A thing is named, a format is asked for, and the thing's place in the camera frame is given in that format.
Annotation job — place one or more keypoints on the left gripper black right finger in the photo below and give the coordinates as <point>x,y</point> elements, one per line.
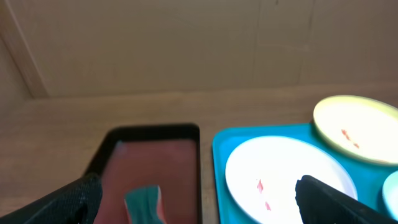
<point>320,203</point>

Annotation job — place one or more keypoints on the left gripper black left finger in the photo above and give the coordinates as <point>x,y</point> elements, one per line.
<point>76,202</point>

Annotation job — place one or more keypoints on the white plate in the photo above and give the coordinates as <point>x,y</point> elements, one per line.
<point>261,174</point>

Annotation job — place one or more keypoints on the light blue plate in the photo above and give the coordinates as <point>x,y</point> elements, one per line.
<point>390,194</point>

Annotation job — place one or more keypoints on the teal plastic tray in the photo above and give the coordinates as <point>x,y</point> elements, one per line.
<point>368,178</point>

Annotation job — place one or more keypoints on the black tray with reddish water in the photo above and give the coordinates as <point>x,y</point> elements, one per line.
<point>165,156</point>

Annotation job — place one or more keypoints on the yellow plate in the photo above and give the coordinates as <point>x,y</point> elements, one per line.
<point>363,128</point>

